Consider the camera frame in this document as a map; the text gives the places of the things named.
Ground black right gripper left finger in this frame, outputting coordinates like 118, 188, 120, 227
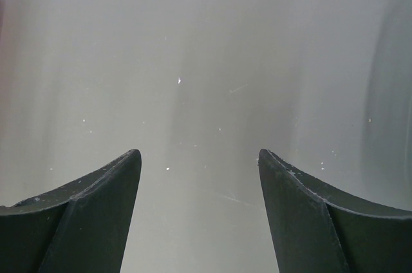
1, 149, 142, 272

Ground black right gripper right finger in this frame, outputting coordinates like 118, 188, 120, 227
258, 149, 411, 272

